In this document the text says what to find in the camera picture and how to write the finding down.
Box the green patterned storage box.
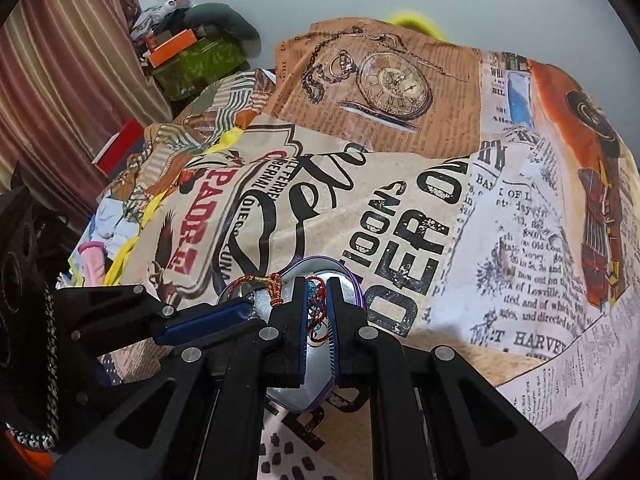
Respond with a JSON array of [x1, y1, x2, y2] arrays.
[[150, 35, 248, 103]]

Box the red and gold cord bracelet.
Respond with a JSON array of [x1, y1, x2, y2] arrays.
[[227, 272, 291, 308]]

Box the pile of clothes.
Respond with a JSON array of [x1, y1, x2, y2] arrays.
[[129, 0, 193, 56]]

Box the orange box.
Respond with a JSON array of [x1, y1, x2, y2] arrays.
[[148, 29, 197, 67]]

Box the purple heart-shaped tin box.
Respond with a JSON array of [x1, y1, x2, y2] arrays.
[[215, 256, 371, 413]]

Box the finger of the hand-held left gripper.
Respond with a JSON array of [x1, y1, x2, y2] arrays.
[[112, 285, 261, 348]]

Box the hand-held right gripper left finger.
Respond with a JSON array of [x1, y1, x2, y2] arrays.
[[50, 275, 308, 480]]

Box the silver chain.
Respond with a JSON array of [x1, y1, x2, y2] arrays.
[[6, 292, 58, 451]]

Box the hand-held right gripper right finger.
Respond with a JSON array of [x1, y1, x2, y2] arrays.
[[324, 277, 571, 480]]

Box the yellow ring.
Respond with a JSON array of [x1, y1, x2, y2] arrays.
[[389, 9, 446, 38]]

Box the striped curtain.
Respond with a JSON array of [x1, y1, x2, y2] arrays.
[[0, 0, 173, 211]]

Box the printed blanket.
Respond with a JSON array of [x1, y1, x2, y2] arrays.
[[65, 17, 640, 480]]

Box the grey cushion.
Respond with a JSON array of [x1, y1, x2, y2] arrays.
[[185, 2, 261, 53]]

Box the red box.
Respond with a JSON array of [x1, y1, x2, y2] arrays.
[[91, 119, 146, 177]]

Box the colourful cloth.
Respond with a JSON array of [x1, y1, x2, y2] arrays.
[[70, 205, 151, 288]]

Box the red string bracelet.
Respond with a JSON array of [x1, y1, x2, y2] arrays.
[[304, 279, 335, 350]]

